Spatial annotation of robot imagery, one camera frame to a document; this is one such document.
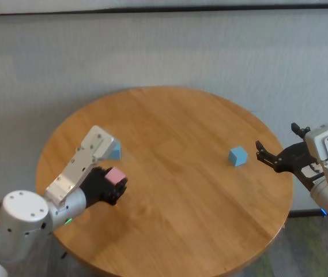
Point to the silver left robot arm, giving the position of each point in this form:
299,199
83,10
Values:
22,219

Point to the pink cube block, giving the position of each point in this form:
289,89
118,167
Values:
114,175

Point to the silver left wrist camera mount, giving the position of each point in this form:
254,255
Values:
83,161

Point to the blue cube block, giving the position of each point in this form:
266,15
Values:
237,156
117,152

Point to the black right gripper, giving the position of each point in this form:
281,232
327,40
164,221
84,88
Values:
294,160

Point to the black table foot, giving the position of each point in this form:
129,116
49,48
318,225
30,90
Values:
63,255

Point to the black baseboard strip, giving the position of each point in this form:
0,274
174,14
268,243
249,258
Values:
181,9

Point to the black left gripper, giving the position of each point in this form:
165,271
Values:
97,187

